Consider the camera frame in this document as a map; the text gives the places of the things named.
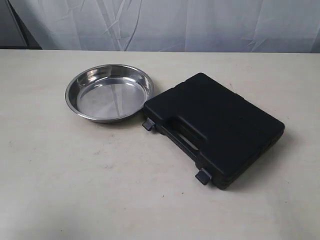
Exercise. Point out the black plastic tool case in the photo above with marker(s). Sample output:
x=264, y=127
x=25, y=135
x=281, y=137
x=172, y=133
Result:
x=223, y=133

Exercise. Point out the round stainless steel bowl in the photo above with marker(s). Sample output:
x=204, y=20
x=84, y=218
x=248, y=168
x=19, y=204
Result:
x=109, y=93

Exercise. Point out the white fabric backdrop curtain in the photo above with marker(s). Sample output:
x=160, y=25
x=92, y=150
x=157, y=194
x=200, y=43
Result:
x=282, y=26

